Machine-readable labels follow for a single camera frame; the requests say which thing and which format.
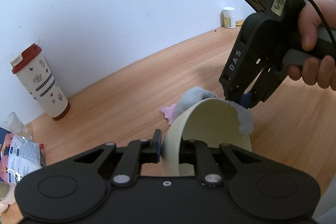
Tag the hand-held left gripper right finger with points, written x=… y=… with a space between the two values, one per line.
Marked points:
x=203 y=161

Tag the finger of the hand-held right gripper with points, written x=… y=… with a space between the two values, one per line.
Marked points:
x=265 y=87
x=245 y=100

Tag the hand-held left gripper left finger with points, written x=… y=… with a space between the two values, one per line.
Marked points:
x=157 y=144

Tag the pale yellow bowl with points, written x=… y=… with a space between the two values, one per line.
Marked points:
x=210 y=124

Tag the grey and pink cloth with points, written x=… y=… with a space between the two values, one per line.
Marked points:
x=191 y=99

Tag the person's right hand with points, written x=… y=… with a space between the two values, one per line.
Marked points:
x=312 y=27

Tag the yellow round token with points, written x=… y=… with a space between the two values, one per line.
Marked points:
x=239 y=23

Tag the white pill bottle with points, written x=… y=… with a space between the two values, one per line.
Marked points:
x=229 y=18

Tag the white tumbler with red lid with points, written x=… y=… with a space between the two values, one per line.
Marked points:
x=43 y=82

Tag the blue and white plastic packet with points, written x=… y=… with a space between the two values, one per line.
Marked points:
x=21 y=155

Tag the clear glass cup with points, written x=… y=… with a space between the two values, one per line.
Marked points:
x=14 y=125

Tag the glass kettle with cream lid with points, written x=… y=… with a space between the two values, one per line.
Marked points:
x=5 y=192

